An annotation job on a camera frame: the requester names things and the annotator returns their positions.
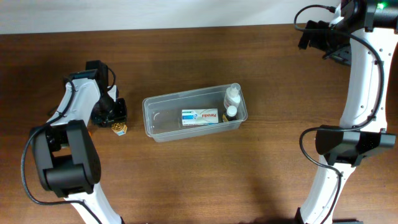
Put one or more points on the white spray bottle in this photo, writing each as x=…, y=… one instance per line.
x=232, y=96

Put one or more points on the dark bottle white cap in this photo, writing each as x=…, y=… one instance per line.
x=230, y=114

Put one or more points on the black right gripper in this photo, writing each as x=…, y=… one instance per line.
x=311, y=37

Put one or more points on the white blue medicine box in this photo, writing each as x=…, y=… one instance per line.
x=200, y=117

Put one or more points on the small gold lid balm jar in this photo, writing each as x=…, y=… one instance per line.
x=119, y=128

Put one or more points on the clear plastic container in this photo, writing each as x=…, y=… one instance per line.
x=163, y=114

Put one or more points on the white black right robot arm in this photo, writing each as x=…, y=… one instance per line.
x=363, y=35

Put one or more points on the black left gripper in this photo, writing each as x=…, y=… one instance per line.
x=115, y=115

